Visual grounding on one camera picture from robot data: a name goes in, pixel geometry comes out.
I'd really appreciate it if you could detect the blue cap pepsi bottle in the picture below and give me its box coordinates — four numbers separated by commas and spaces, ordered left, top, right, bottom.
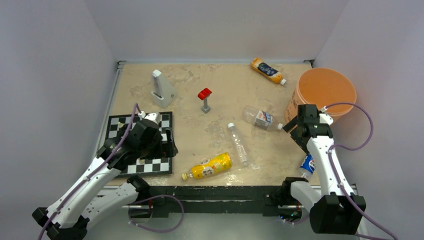
298, 154, 315, 180

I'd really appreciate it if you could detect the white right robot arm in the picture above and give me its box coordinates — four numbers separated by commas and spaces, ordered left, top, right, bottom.
280, 104, 366, 235

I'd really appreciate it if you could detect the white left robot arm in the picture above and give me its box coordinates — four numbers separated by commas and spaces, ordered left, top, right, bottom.
32, 112, 178, 240

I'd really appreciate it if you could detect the orange plastic bin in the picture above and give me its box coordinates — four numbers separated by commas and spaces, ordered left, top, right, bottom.
283, 67, 357, 123

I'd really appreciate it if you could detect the black white chessboard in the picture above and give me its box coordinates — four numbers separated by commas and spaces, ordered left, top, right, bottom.
105, 111, 173, 178

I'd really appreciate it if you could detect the yellow juice bottle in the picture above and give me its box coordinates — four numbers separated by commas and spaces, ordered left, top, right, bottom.
181, 152, 233, 181

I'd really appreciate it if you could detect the clear bottle white label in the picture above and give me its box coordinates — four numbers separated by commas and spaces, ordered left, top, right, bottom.
242, 105, 284, 132

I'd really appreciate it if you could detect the white metronome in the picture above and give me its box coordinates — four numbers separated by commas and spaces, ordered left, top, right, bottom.
151, 69, 177, 109

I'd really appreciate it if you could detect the orange bottle blue label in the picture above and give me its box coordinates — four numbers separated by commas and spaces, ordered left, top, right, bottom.
250, 57, 287, 86

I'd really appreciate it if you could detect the red grey toy stand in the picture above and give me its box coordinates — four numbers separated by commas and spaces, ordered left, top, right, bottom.
197, 87, 212, 114

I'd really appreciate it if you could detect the clear empty plastic bottle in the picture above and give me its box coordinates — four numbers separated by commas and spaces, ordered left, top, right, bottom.
227, 122, 250, 168

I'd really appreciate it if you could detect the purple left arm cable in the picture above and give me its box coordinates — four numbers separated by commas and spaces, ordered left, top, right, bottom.
37, 102, 144, 240

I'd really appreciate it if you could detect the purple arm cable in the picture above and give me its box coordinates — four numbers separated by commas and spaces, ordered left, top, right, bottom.
37, 102, 144, 240
322, 102, 398, 240

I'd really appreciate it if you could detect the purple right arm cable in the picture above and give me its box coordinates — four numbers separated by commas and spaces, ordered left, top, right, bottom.
322, 102, 398, 240

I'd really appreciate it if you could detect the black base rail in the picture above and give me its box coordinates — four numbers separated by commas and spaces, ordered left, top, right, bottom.
130, 185, 306, 222

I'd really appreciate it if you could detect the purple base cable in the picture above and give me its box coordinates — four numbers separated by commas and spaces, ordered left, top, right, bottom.
128, 194, 185, 233

